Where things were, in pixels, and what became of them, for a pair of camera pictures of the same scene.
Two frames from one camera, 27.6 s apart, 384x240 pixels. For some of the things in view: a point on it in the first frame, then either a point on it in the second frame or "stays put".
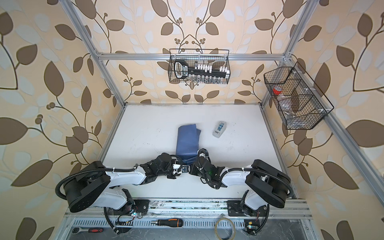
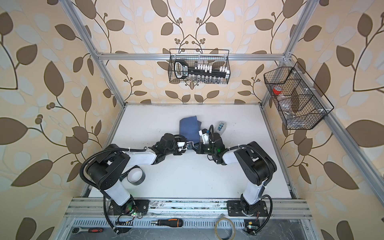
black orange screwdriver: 171,222 stays put
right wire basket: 301,103 stays put
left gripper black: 175,161 → 178,139
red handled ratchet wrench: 76,230 stays put
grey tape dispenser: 219,129 stays put
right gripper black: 192,169 → 200,150
